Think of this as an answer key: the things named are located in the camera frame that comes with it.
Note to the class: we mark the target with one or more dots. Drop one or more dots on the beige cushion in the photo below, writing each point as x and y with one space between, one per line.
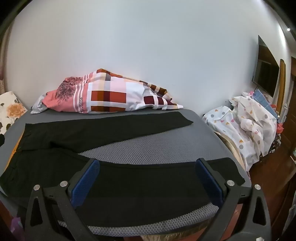
231 146

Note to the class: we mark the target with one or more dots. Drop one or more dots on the blue checked cloth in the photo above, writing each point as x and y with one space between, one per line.
263 99

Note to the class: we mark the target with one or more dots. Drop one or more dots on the floral pillow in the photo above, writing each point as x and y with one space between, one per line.
11 111

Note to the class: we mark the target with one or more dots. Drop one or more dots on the grey mesh mattress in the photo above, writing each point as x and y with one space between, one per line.
150 146

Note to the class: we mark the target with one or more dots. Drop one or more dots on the wooden board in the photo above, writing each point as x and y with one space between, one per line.
281 88

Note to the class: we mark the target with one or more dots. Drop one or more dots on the wall television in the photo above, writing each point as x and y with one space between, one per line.
266 69

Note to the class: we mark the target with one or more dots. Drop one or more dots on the white dotted bed sheet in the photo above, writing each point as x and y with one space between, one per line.
242 129

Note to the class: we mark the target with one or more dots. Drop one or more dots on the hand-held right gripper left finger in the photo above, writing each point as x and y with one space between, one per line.
86 183

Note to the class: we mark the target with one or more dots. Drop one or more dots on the plaid pink quilt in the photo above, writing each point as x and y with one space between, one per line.
111 92

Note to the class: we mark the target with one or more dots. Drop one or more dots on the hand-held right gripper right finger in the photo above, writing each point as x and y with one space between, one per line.
209 183

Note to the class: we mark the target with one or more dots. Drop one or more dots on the purple cloth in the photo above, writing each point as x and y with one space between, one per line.
16 228

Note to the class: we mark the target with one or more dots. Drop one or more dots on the black pants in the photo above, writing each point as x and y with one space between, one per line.
138 185

